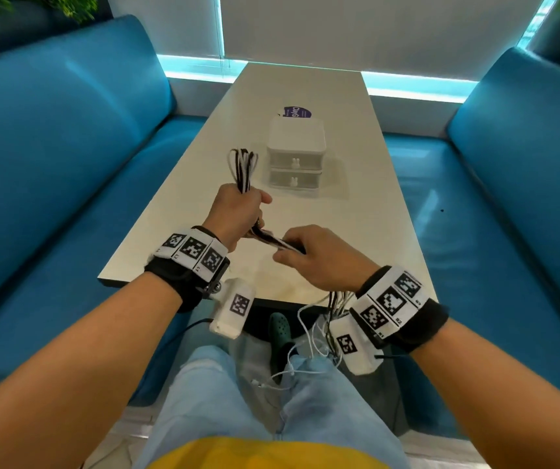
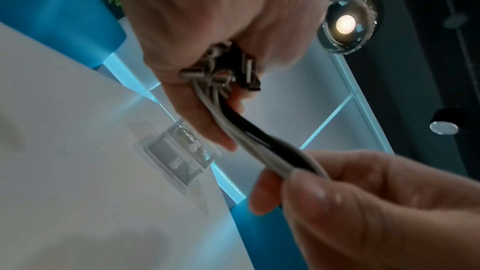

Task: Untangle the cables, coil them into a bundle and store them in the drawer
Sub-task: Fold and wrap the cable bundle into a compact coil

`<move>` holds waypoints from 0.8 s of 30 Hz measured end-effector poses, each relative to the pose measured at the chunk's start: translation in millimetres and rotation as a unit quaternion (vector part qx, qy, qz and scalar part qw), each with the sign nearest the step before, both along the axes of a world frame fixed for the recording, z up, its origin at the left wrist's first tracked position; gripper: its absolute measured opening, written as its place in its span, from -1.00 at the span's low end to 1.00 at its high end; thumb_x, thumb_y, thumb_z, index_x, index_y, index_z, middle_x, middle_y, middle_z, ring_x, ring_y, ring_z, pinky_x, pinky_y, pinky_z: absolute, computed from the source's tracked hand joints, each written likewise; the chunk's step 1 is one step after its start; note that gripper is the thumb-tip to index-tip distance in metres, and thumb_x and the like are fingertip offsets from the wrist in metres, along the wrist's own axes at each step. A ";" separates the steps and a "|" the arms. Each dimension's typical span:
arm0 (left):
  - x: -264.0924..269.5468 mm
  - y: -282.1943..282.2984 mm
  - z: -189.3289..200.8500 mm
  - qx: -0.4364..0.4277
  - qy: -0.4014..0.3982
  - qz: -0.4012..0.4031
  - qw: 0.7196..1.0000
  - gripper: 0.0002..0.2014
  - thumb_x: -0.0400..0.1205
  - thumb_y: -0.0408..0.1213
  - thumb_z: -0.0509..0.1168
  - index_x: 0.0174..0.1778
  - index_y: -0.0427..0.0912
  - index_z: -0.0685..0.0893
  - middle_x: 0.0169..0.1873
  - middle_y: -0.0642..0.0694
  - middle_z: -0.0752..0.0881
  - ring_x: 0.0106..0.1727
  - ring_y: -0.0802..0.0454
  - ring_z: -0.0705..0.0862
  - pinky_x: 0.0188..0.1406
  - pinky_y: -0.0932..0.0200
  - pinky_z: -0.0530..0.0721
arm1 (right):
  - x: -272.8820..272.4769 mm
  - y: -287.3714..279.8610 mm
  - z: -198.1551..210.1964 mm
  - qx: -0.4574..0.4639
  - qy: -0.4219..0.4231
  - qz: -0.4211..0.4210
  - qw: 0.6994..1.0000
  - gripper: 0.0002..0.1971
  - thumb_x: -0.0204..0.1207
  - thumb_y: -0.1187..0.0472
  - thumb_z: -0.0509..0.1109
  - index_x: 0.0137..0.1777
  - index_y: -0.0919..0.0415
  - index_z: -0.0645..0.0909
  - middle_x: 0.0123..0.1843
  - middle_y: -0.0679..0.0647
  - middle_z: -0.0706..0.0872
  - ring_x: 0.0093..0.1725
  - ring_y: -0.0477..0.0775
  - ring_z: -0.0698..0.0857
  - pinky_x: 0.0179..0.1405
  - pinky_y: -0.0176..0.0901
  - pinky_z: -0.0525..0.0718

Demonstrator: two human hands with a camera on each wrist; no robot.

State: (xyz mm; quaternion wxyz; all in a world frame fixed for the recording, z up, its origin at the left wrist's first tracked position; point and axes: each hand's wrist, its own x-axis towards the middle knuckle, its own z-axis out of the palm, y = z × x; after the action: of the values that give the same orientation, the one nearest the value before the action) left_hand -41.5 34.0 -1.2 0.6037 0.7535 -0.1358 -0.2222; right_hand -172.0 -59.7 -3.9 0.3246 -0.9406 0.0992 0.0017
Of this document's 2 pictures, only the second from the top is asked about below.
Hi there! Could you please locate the round ceiling spotlight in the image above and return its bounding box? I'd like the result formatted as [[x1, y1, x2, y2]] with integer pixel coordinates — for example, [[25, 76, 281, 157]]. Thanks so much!
[[428, 107, 469, 137]]

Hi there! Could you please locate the cyan vertical wall light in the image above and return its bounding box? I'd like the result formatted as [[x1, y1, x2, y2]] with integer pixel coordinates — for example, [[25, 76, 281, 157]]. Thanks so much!
[[299, 93, 354, 152]]

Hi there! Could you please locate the person's right hand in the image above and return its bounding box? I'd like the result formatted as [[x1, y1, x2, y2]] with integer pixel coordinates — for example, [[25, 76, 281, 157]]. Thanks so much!
[[247, 149, 480, 270]]

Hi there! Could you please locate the person's left hand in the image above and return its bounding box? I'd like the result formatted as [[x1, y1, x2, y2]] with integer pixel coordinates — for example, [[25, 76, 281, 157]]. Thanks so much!
[[113, 0, 341, 153]]

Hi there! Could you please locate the white box with drawers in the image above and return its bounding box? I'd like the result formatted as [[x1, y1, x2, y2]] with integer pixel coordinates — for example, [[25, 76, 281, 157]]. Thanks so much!
[[143, 118, 223, 189]]

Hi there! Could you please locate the cyan ceiling light strip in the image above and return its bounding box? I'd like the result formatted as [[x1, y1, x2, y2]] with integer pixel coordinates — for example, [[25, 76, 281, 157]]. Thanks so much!
[[329, 52, 396, 155]]

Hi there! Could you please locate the black cables bundle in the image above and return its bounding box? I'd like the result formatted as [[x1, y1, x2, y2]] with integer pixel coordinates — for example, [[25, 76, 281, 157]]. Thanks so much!
[[218, 44, 324, 175]]

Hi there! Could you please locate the glass globe pendant lamp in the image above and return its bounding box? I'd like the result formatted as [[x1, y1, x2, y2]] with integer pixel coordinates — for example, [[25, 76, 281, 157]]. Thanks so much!
[[317, 0, 381, 57]]

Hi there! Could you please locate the blue leather sofa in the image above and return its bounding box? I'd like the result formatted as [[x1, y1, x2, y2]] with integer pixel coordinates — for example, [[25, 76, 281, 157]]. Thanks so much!
[[0, 0, 127, 71], [228, 200, 311, 270]]

